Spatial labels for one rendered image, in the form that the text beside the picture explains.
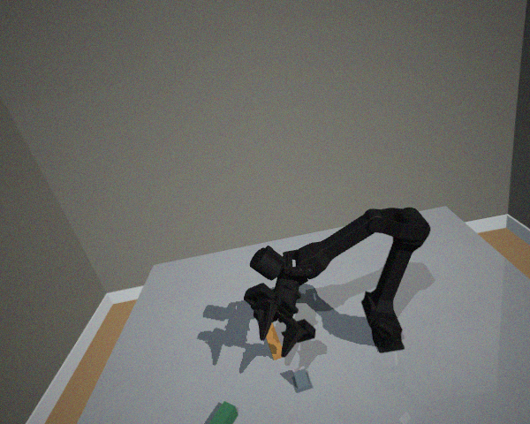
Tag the green rectangular block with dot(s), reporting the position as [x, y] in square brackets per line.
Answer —
[226, 414]

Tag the orange bar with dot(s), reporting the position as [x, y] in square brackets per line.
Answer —
[274, 343]

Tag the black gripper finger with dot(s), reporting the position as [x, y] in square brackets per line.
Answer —
[265, 310]
[291, 337]

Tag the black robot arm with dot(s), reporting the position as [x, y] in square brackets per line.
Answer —
[409, 230]

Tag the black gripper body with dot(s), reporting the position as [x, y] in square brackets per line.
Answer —
[284, 295]

